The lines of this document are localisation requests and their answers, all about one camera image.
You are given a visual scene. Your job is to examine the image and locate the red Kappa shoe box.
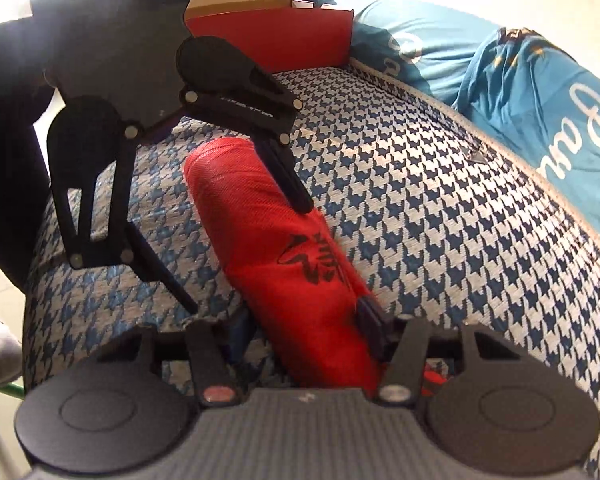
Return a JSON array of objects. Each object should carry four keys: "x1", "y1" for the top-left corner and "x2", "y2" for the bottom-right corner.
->
[{"x1": 184, "y1": 0, "x2": 353, "y2": 73}]

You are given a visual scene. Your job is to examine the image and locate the red non-woven shopping bag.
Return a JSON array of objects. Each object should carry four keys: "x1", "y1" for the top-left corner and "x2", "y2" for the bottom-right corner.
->
[{"x1": 184, "y1": 138, "x2": 385, "y2": 393}]

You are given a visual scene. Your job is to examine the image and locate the blue printed quilt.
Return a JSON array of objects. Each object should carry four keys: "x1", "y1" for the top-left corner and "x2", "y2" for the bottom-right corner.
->
[{"x1": 306, "y1": 0, "x2": 600, "y2": 234}]

